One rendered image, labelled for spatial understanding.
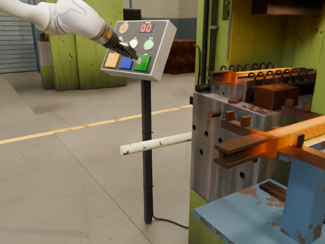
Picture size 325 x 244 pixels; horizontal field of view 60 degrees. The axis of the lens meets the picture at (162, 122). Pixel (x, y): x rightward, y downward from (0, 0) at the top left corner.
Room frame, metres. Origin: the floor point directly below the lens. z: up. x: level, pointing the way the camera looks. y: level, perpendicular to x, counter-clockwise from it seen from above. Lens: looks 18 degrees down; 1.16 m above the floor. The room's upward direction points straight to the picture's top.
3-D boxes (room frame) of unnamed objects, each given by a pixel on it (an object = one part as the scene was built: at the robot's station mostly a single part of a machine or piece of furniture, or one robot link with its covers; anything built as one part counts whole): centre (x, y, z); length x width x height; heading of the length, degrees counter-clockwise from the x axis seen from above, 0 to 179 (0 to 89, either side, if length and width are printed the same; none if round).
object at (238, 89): (1.15, -0.43, 0.96); 0.42 x 0.20 x 0.09; 118
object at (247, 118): (0.63, -0.25, 0.98); 0.23 x 0.06 x 0.02; 122
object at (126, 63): (1.40, 0.17, 1.01); 0.07 x 0.05 x 0.07; 53
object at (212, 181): (1.10, -0.46, 0.69); 0.56 x 0.38 x 0.45; 118
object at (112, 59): (1.46, 0.25, 1.01); 0.07 x 0.05 x 0.07; 53
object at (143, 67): (1.34, 0.09, 1.01); 0.07 x 0.05 x 0.07; 53
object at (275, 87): (0.92, -0.38, 0.95); 0.12 x 0.09 x 0.07; 118
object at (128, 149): (1.31, 0.00, 0.62); 0.44 x 0.05 x 0.05; 118
